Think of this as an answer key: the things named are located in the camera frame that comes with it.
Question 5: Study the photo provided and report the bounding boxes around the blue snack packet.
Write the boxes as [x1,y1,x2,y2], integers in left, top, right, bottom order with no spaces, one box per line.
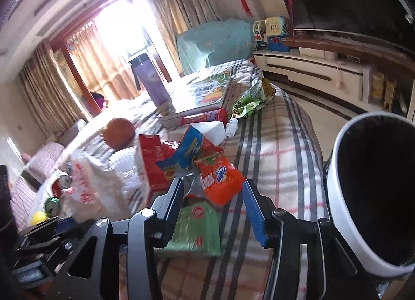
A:
[155,125,209,190]

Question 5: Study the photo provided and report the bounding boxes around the orange snack packet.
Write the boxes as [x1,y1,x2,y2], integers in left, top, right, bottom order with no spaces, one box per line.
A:
[194,154,247,207]

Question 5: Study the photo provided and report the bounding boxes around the magenta bag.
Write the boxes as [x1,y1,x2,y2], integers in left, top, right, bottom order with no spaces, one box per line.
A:
[90,92,108,116]

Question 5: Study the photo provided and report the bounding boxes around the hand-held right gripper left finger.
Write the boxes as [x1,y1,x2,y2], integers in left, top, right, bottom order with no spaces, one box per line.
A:
[58,177,185,300]

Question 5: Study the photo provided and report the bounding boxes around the purple water bottle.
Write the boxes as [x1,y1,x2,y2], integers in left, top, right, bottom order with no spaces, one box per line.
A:
[129,54,170,107]

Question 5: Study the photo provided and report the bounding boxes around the white basket toy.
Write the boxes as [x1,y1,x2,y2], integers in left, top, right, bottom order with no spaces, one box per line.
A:
[252,20,267,42]

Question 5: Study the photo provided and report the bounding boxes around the colourful picture book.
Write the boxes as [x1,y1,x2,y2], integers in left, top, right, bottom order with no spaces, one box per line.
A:
[168,71,234,116]

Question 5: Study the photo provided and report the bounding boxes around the green snack packet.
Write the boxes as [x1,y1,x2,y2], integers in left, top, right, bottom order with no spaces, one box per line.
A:
[231,79,277,120]

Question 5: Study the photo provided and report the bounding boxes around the lavender sofa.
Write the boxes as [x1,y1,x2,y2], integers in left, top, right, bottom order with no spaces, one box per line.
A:
[9,118,89,223]

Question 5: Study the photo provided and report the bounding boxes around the red and white can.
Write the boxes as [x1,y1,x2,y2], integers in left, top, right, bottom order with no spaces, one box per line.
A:
[51,170,74,197]

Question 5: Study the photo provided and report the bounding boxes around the white TV cabinet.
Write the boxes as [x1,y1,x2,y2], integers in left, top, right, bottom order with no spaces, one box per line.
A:
[253,37,415,116]

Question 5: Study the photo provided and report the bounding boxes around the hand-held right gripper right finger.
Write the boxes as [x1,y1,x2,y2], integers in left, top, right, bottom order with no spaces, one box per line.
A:
[244,179,381,300]

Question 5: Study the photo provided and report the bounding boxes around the orange sheer curtain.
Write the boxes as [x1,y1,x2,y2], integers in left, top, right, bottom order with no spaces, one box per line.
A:
[64,24,132,100]

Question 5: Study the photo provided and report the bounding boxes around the red-framed window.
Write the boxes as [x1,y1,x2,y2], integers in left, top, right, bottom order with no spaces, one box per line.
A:
[49,0,176,116]

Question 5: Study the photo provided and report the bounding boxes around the red biscuit roll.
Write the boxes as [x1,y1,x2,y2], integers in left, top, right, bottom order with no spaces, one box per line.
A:
[180,109,229,126]

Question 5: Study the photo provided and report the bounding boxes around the red cardboard box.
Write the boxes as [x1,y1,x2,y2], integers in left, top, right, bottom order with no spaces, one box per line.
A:
[135,133,177,202]

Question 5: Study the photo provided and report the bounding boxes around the small yellow object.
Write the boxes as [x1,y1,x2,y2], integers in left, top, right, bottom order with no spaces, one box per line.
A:
[30,211,50,227]

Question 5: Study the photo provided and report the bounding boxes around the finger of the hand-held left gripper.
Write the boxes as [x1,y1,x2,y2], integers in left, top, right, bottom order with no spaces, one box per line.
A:
[18,216,78,240]
[16,236,70,258]

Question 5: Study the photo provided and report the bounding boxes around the orange round fruit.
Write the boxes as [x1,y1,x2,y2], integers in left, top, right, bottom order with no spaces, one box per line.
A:
[103,118,136,150]

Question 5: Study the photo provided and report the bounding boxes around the beige patterned curtain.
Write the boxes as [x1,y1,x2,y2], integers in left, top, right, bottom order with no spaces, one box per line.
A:
[137,0,222,62]
[17,43,92,136]

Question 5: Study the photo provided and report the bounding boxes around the hanging beige tassel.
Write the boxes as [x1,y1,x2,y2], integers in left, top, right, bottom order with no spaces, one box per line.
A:
[336,60,345,89]

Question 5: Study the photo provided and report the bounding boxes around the wooden grater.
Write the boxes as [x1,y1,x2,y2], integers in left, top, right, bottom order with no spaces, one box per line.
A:
[384,80,397,110]

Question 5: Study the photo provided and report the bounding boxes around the flat green packet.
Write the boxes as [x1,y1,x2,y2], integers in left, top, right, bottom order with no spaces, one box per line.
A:
[158,194,223,257]

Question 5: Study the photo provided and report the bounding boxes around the teal cloth-covered furniture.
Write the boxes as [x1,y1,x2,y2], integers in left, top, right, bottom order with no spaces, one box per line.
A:
[176,18,257,76]

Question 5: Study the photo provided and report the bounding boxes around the small white bottle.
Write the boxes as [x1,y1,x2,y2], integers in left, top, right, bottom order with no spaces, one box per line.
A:
[225,118,239,137]

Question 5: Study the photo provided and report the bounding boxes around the white red-print plastic bag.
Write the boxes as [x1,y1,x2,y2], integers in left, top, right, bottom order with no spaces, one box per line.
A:
[63,149,154,220]

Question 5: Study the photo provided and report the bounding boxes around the yellow toy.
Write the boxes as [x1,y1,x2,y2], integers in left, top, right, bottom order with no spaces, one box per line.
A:
[265,16,286,37]

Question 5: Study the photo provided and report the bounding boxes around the green can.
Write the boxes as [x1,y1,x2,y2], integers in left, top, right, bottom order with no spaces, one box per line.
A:
[44,197,61,217]

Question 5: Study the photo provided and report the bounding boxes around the pink stick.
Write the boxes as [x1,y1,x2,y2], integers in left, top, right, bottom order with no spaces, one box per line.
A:
[281,0,295,46]

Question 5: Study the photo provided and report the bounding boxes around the white foam fruit net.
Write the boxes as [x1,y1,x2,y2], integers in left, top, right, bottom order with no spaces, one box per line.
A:
[108,145,141,175]

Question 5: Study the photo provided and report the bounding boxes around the blue toy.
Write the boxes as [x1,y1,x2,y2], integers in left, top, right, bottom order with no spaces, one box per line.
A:
[265,36,291,53]

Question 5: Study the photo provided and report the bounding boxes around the cream stacked tubs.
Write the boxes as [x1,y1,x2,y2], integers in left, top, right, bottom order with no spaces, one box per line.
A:
[371,71,385,103]

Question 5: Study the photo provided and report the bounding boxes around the white-rimmed black trash can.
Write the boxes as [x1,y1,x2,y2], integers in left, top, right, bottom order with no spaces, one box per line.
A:
[324,110,415,288]

